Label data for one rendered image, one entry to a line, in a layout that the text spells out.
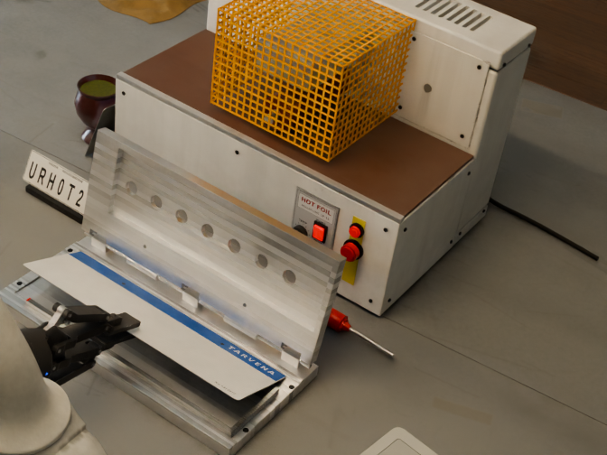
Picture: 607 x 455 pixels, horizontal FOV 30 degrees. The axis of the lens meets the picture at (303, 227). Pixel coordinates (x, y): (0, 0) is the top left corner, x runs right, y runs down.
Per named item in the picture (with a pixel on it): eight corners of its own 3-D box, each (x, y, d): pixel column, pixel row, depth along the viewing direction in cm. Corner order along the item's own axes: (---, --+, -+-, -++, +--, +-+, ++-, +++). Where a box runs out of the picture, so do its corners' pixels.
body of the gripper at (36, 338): (-5, 319, 137) (48, 304, 145) (-21, 378, 140) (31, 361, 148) (40, 348, 134) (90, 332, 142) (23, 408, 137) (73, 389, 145)
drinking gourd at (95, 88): (125, 126, 207) (126, 74, 200) (119, 153, 201) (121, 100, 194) (78, 122, 207) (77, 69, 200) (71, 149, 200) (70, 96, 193)
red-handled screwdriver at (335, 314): (291, 307, 174) (293, 293, 173) (302, 299, 176) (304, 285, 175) (386, 366, 167) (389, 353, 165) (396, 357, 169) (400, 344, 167)
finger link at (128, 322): (91, 326, 152) (92, 321, 152) (124, 316, 158) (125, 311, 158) (107, 337, 151) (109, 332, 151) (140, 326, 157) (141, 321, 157)
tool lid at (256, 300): (97, 129, 168) (105, 126, 170) (79, 236, 177) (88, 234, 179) (340, 262, 151) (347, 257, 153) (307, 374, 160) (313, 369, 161)
